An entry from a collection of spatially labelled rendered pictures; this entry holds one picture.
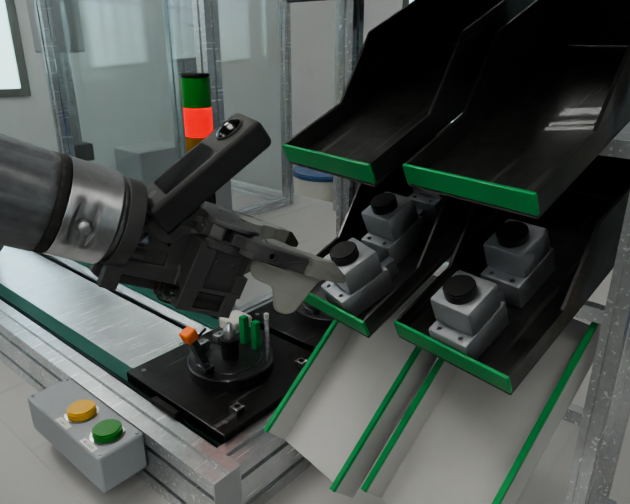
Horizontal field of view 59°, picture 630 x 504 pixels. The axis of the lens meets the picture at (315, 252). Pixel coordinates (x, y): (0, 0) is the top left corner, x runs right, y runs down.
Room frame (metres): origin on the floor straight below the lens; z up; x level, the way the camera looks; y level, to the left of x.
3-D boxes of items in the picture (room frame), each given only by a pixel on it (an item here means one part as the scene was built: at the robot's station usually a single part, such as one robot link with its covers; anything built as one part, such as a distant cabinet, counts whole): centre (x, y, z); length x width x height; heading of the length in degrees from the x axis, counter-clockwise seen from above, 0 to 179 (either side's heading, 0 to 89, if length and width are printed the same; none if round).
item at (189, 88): (1.00, 0.20, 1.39); 0.05 x 0.05 x 0.05
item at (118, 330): (0.99, 0.35, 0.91); 0.84 x 0.28 x 0.10; 50
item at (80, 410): (0.67, 0.34, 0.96); 0.04 x 0.04 x 0.02
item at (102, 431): (0.63, 0.29, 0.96); 0.04 x 0.04 x 0.02
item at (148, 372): (0.78, 0.14, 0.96); 0.24 x 0.24 x 0.02; 50
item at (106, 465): (0.67, 0.34, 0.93); 0.21 x 0.07 x 0.06; 50
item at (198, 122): (1.00, 0.20, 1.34); 0.05 x 0.05 x 0.05
